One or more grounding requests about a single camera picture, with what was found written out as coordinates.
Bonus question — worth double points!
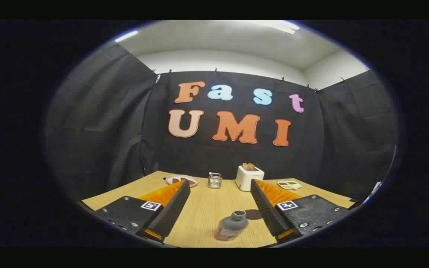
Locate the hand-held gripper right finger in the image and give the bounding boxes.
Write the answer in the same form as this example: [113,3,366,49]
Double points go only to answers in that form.
[250,179,350,244]

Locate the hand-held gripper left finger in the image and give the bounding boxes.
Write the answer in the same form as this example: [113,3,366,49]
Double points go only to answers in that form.
[95,180,191,243]

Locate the silver juice bottle pink label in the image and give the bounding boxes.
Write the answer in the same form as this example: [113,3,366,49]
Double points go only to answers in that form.
[214,210,249,242]

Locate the white plate with food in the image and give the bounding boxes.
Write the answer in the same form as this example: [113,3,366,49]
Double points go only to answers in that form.
[165,175,199,188]

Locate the wooden table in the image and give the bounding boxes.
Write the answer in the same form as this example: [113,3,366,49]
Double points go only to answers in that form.
[82,170,356,248]

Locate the white toaster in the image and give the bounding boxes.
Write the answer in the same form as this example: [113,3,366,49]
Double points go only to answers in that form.
[235,165,265,192]

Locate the black backdrop cloth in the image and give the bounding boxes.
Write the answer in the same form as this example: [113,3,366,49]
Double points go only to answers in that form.
[45,44,399,201]

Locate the long ceiling light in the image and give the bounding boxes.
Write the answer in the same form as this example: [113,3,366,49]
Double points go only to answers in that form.
[115,30,139,43]
[259,20,301,35]

